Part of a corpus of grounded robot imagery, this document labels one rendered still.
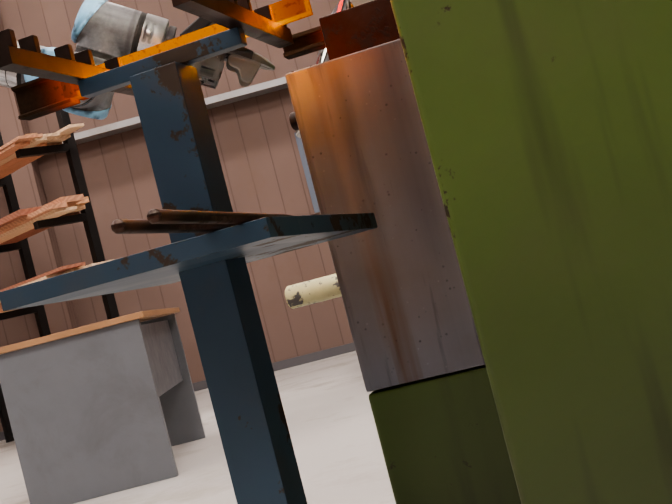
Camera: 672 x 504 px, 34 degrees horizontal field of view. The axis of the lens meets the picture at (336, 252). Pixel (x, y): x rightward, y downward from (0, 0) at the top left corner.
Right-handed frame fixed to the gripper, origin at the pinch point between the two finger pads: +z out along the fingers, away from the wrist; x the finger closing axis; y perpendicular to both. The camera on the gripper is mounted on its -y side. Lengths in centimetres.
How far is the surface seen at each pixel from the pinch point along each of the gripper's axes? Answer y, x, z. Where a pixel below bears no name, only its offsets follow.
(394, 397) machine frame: 57, 65, 25
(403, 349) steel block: 50, 66, 24
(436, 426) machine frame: 59, 67, 31
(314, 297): 41.9, 3.4, 19.5
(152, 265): 50, 102, -11
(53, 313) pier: 56, -845, -91
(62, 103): 30, 64, -28
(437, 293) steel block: 42, 69, 26
